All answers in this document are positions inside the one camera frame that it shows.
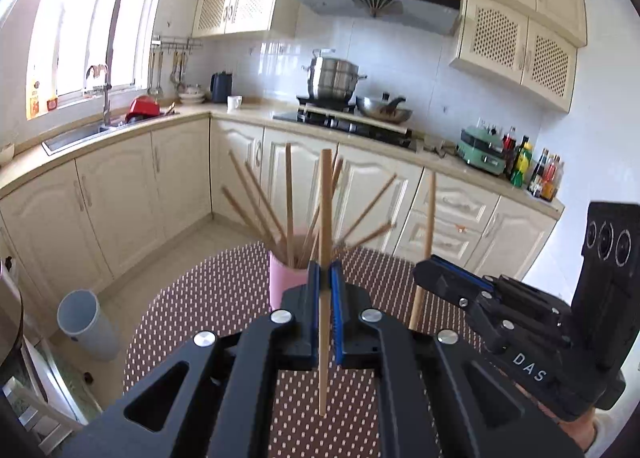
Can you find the dark soda bottle red label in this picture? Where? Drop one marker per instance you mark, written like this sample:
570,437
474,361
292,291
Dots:
510,148

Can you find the hanging steel ladle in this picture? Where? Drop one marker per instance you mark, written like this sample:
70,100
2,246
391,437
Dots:
155,88

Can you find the small cream lattice door cabinet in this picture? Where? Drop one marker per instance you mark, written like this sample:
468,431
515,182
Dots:
240,5

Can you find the black range hood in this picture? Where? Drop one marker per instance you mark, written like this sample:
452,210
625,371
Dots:
375,0

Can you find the large cream lattice door cabinet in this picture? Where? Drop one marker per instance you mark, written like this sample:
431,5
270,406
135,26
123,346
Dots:
515,48

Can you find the stack of white dishes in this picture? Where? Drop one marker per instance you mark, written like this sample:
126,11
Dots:
191,97

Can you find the grey blue trash bin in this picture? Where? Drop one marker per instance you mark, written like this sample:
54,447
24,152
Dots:
87,328

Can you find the dark soy sauce bottle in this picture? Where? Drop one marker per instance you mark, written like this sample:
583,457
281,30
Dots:
538,173

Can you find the small white bowl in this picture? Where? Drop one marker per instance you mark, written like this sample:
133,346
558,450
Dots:
6,153

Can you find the person's right hand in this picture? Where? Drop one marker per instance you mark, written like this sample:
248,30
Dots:
580,435

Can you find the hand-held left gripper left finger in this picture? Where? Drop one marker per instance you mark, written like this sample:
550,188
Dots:
314,318

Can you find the cream base cabinet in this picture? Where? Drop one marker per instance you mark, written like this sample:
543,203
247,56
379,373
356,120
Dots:
125,198

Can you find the black glass gas cooktop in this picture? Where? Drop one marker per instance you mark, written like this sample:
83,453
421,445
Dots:
350,127

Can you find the white mug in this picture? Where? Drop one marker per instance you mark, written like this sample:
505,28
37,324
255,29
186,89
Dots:
234,104

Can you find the hanging steel skimmer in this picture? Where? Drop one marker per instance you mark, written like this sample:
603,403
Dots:
178,73

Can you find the green bottle yellow label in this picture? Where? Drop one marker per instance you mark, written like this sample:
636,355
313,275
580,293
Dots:
522,165

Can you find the red pot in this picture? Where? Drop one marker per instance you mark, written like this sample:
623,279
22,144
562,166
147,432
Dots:
142,108

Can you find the steel wok with lid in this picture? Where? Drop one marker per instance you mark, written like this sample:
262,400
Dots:
385,110

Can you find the green electric multi cooker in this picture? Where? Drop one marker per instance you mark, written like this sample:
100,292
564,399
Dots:
480,153

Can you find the steel kitchen faucet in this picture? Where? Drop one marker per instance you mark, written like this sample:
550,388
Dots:
106,103

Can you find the barred kitchen window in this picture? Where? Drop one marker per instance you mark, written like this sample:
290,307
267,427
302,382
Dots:
75,13

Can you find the brown polka dot tablecloth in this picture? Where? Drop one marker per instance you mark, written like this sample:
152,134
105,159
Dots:
215,298

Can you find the silver rice cooker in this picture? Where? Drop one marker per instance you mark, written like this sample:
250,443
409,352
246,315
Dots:
7,308

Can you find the stainless steel sink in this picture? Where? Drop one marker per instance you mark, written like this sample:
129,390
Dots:
80,138

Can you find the cream cabinet drawer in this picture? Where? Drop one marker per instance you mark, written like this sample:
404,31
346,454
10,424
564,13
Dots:
440,240
460,198

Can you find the black electric kettle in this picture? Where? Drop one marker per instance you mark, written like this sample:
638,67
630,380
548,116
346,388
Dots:
221,87

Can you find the bundle of wooden chopsticks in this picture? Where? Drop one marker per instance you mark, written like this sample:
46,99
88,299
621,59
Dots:
290,198

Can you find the stainless steel steamer pot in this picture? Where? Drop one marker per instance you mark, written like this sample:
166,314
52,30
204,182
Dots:
332,78

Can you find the beige kitchen countertop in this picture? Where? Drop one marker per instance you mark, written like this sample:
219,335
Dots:
25,170

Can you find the single wooden chopstick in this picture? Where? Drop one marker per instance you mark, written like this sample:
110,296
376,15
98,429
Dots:
427,218
325,218

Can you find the small beige box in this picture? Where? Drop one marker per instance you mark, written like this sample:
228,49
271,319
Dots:
434,145

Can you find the metal wall utensil rail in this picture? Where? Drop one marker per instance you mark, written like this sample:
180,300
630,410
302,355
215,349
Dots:
177,43

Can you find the pink cup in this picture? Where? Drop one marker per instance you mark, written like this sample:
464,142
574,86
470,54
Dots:
285,283

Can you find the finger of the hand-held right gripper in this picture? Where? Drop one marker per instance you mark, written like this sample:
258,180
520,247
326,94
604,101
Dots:
445,285
480,282

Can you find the white storage rack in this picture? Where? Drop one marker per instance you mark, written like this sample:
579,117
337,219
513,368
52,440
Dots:
35,388

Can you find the orange red sauce bottle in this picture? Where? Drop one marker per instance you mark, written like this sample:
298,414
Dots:
552,180

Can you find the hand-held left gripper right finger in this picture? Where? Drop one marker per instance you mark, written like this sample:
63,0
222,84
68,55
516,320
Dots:
336,318

